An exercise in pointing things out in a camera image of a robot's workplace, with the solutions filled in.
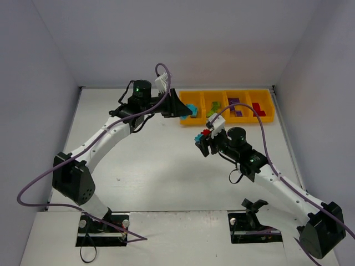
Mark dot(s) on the red two-by-four lego brick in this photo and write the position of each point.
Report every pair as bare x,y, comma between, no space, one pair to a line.
260,113

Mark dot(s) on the green lego brick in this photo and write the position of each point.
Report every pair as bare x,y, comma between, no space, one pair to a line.
211,112
216,104

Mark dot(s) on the cupcake purple lego piece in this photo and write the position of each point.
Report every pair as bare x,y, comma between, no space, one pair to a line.
233,101

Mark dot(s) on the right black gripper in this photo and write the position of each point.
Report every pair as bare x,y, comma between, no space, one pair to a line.
210,146

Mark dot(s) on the yellow divided container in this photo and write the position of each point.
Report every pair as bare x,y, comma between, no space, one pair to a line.
203,100

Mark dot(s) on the multicolor lego block assembly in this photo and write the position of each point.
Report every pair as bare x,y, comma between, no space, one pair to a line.
204,132

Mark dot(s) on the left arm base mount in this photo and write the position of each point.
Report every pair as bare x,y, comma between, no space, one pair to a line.
93,233

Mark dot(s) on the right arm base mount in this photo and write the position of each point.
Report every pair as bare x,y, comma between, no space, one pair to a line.
245,227

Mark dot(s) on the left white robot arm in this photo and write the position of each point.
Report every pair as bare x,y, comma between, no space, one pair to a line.
72,176

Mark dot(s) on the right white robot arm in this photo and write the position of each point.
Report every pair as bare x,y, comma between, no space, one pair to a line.
316,225

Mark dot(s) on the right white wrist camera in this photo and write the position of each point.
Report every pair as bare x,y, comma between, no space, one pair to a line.
215,123

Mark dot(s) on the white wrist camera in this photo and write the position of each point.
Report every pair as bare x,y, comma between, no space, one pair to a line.
215,123
162,83

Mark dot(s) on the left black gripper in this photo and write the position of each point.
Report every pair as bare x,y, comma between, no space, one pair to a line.
171,102

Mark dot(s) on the small red lego brick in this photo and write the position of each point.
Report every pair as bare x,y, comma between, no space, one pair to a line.
256,106

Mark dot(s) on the long teal lego brick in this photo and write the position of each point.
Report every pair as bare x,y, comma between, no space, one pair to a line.
194,110

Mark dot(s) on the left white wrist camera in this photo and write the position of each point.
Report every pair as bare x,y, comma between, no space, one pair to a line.
162,83

